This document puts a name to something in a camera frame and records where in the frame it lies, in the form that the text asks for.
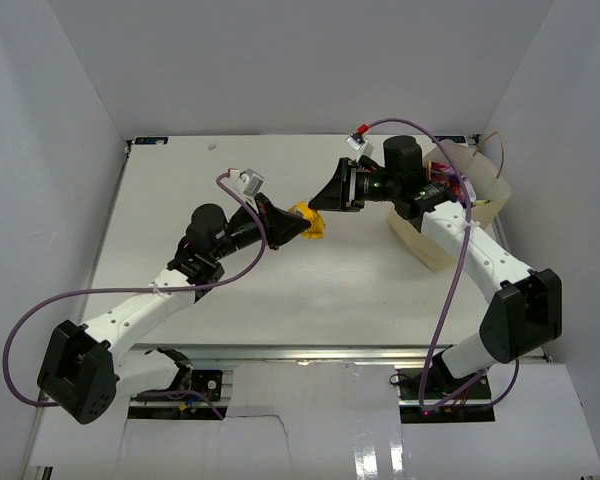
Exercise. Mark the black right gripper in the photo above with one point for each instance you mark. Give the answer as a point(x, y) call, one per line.
point(342, 192)

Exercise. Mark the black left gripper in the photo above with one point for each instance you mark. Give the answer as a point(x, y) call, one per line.
point(280, 224)

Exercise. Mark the yellow snack bar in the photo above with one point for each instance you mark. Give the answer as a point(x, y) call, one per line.
point(317, 224)

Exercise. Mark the purple white snack packet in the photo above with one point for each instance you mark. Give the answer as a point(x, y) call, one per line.
point(459, 185)

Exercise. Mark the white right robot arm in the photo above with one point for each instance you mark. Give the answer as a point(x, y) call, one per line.
point(442, 200)

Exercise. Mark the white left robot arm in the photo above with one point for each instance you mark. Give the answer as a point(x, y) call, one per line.
point(80, 369)

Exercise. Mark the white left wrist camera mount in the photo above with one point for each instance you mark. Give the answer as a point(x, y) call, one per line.
point(246, 183)

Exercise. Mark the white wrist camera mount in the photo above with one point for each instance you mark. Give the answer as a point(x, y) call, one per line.
point(358, 142)
point(246, 183)

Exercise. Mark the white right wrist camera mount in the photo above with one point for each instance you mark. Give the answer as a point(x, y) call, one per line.
point(358, 142)

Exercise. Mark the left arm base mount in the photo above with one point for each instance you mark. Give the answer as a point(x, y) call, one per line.
point(194, 395)

